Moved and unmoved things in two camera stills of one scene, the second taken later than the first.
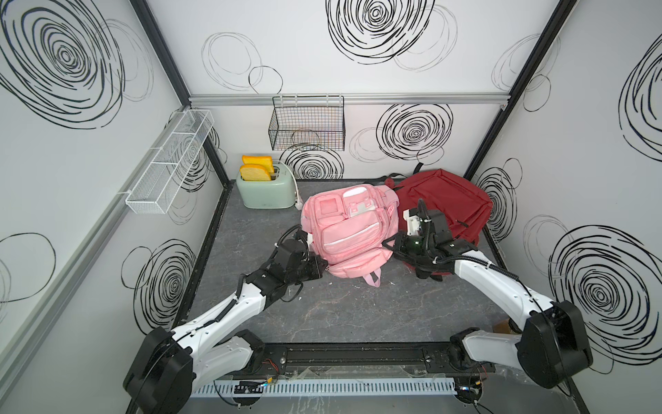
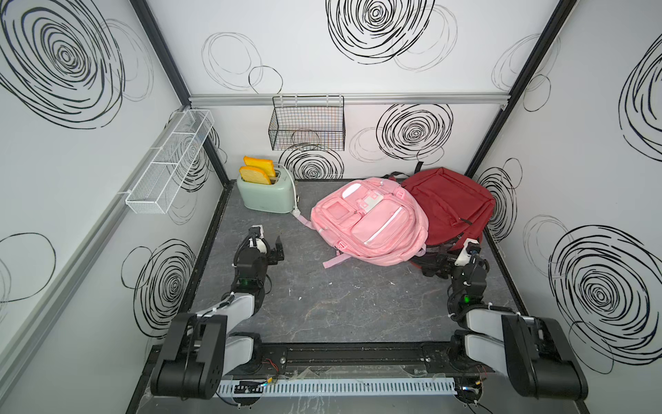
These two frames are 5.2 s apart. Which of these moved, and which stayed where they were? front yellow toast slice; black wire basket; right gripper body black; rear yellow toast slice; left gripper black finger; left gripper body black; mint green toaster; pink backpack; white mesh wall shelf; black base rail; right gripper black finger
Moved: left gripper black finger; right gripper black finger; right gripper body black; left gripper body black; pink backpack
Stayed: black wire basket; white mesh wall shelf; front yellow toast slice; rear yellow toast slice; black base rail; mint green toaster
